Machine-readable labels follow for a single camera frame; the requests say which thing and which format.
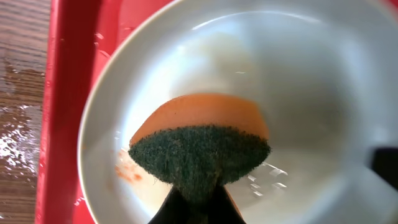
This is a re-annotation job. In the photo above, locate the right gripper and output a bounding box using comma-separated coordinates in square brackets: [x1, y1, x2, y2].
[371, 147, 398, 190]

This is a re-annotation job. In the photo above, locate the orange green scrub sponge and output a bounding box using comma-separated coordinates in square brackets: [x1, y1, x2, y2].
[128, 93, 271, 204]

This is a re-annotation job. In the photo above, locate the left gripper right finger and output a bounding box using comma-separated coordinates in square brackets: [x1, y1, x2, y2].
[207, 185, 246, 224]

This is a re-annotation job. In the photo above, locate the red plastic serving tray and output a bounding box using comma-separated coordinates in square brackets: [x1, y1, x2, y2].
[34, 0, 398, 224]

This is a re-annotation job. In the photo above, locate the light blue top plate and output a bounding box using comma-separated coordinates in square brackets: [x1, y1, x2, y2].
[78, 1, 397, 223]

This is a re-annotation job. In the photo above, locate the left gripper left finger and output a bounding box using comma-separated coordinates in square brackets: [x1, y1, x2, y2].
[148, 187, 190, 224]

